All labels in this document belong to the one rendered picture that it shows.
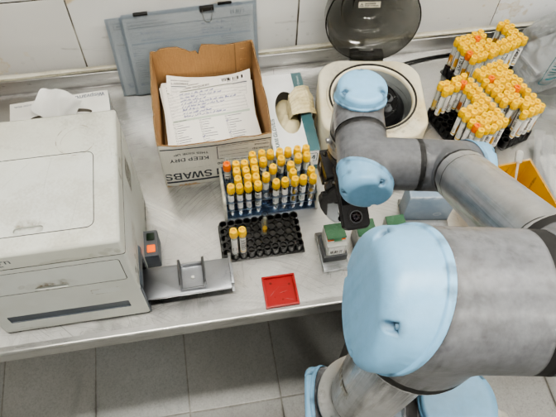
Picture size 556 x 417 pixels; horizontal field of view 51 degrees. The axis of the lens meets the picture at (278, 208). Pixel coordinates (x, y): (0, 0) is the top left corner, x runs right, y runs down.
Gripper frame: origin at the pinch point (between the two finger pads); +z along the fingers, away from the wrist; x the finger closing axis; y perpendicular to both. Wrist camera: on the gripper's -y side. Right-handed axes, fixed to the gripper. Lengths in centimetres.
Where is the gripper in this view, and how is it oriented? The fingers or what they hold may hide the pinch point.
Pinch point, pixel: (338, 220)
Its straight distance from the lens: 112.9
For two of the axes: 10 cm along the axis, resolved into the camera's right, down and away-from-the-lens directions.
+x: -9.8, 1.4, -1.1
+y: -1.8, -8.4, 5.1
